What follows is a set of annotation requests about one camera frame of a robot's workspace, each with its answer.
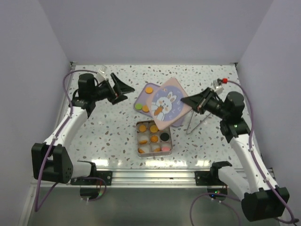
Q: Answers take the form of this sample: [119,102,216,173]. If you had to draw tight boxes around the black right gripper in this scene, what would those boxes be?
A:
[181,86,230,119]

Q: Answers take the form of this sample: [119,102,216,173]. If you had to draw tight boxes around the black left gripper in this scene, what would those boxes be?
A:
[91,73,134,105]

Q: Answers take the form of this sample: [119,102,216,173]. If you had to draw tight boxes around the metal serving tongs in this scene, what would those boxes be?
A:
[186,112,211,135]

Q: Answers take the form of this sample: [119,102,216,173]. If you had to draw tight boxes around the silver tin lid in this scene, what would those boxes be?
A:
[146,77,192,130]

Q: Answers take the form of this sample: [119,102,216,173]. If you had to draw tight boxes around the orange flower cookie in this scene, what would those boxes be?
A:
[138,124,147,133]
[138,140,148,145]

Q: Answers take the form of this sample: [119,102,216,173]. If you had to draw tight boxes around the black sandwich cookie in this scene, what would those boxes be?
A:
[160,132,170,142]

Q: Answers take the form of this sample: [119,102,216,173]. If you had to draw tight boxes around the orange round cookie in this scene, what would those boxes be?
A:
[142,105,149,113]
[150,125,158,133]
[145,87,153,94]

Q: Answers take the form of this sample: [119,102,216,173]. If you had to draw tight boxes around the square cookie tin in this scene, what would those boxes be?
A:
[135,121,173,157]

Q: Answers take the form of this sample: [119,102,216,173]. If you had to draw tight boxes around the orange plain cookie bottom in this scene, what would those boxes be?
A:
[138,148,145,153]

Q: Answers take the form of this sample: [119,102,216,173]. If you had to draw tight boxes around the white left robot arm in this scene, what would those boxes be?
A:
[31,70,135,185]

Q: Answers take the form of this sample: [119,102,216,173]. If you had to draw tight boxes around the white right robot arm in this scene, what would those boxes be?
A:
[181,88,290,222]

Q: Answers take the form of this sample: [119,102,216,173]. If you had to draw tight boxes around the green round cookie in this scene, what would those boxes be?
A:
[135,103,143,111]

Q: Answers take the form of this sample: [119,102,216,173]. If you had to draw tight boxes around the lilac plastic tray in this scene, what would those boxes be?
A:
[133,83,185,127]

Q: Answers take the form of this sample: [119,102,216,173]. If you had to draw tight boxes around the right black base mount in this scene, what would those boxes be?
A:
[194,161,232,186]

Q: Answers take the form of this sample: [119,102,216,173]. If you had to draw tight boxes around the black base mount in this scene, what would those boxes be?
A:
[194,161,232,186]
[70,170,113,186]

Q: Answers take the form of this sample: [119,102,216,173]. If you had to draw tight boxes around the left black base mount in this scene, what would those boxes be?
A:
[70,170,113,186]

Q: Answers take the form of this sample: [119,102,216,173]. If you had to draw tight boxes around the aluminium mounting rail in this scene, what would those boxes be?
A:
[32,167,277,189]

